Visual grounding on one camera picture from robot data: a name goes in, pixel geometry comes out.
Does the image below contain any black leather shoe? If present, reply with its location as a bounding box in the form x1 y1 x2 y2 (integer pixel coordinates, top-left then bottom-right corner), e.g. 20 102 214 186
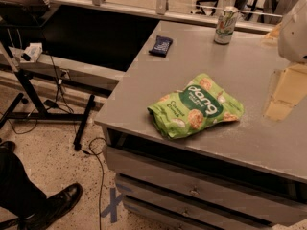
17 183 83 230

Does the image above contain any grey low shelf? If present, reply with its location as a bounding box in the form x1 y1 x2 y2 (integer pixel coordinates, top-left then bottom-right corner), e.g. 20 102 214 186
0 48 124 96

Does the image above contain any black metal stand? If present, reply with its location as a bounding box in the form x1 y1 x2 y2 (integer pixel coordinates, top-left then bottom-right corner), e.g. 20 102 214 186
0 42 95 151

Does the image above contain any green Dang snack bag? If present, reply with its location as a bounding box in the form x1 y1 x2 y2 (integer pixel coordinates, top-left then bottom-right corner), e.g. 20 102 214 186
147 73 244 139

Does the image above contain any grey drawer cabinet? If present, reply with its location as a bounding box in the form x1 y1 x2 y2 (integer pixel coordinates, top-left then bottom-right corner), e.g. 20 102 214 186
96 22 307 230

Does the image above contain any dark trouser leg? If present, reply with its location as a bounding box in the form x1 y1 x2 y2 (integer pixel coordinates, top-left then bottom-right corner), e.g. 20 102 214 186
0 141 47 219

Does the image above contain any black floor cable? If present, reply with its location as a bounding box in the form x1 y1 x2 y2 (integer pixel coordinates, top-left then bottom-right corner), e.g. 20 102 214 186
81 136 107 230

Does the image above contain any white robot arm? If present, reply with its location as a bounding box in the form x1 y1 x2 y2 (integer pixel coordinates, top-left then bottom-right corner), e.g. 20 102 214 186
263 0 307 122

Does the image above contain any dark blue snack bar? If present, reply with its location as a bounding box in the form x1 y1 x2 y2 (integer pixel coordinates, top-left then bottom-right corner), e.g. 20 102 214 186
149 35 173 58

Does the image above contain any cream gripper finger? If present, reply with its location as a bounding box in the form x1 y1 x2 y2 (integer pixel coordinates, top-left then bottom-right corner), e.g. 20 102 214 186
262 24 281 46
264 63 307 122

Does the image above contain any white device on shelf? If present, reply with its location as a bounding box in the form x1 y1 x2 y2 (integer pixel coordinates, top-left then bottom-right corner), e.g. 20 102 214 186
21 43 42 62

